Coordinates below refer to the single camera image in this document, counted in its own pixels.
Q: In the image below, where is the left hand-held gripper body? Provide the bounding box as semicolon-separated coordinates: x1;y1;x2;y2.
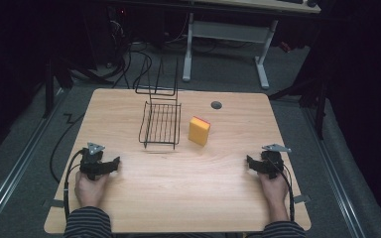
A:
78;142;111;181

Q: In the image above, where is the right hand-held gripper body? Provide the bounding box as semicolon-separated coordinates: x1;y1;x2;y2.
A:
259;143;293;180

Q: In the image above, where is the person's right hand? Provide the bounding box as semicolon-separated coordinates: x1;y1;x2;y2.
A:
258;172;290;205

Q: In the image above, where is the person's left hand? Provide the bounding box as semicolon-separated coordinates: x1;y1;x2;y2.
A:
73;171;110;209

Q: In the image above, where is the grey tape strip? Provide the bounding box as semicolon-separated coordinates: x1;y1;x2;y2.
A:
41;197;65;209
292;193;312;204

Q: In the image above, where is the yellow sponge with red edge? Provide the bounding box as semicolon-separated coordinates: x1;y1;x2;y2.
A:
188;115;211;148

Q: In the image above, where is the black metal stand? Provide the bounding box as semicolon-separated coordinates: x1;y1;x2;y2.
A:
267;73;333;142
41;53;117;120

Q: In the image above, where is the small red object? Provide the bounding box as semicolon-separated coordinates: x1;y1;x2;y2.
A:
278;41;293;54

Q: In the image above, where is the dark computer tower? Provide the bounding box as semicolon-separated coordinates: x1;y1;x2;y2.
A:
107;4;135;68

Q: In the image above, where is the grey desk with metal legs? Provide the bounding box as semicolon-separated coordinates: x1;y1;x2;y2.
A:
182;0;322;91

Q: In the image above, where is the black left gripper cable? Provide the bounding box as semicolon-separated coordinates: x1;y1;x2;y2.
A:
63;148;89;223

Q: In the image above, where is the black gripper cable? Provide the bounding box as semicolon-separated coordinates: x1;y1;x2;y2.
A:
63;148;89;223
267;158;296;222

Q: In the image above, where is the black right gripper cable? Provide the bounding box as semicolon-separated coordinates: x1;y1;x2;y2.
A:
267;158;296;222

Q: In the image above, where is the black cable on floor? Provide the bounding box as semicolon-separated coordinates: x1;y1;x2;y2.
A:
49;112;87;184

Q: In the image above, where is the black wire rack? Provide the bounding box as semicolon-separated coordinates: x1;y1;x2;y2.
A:
134;55;183;152

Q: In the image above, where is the metal floor rail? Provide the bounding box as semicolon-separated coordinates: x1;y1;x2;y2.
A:
0;86;67;236
301;106;369;238

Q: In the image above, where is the bundle of black floor cables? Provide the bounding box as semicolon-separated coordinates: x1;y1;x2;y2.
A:
103;39;155;90

